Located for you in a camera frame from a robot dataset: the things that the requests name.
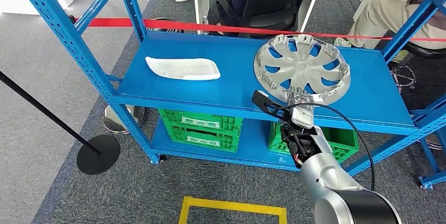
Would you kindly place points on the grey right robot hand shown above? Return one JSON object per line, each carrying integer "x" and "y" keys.
{"x": 300, "y": 97}

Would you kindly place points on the silver plastic wheel hubcap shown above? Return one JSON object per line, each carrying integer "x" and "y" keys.
{"x": 303, "y": 65}

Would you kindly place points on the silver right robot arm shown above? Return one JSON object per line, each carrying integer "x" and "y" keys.
{"x": 327, "y": 184}

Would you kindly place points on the blue metal shelf rack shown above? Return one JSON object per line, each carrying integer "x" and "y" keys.
{"x": 226, "y": 90}

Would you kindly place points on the white plastic tray part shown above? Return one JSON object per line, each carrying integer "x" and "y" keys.
{"x": 183, "y": 70}

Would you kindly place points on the red barrier belt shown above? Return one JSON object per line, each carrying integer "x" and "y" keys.
{"x": 195, "y": 26}

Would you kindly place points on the black stool with chrome base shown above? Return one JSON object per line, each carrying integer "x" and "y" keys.
{"x": 427, "y": 51}

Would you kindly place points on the chrome round base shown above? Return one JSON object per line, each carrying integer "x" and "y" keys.
{"x": 435, "y": 142}

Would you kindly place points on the black stanchion with round base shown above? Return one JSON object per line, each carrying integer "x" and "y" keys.
{"x": 99, "y": 156}

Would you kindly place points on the chrome stanchion post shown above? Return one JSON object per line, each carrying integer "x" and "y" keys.
{"x": 111, "y": 121}

